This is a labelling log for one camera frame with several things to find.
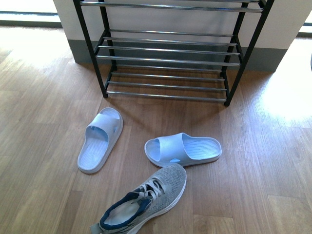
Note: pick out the light blue slide sandal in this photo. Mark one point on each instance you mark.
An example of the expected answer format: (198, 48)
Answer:
(100, 137)
(182, 149)

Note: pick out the grey knit sneaker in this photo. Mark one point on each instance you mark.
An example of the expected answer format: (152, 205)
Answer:
(154, 197)

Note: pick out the black metal shoe rack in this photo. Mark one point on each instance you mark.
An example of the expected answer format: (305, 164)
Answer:
(227, 59)

